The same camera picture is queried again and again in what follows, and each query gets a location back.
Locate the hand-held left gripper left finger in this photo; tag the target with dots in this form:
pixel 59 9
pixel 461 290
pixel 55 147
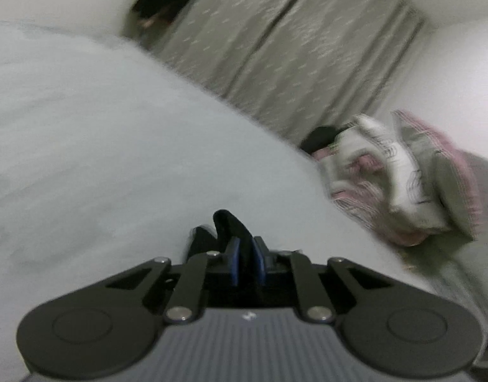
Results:
pixel 234 260

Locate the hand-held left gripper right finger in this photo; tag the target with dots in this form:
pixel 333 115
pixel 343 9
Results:
pixel 259 260

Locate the cream and black shirt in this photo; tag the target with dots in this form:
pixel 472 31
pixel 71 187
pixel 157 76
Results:
pixel 228 223

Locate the black cloth bundle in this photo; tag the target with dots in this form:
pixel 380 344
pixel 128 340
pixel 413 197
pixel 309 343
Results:
pixel 321 139

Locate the white printed pillow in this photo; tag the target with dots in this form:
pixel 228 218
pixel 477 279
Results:
pixel 403 175

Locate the grey quilted bedspread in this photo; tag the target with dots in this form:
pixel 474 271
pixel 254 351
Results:
pixel 478 278

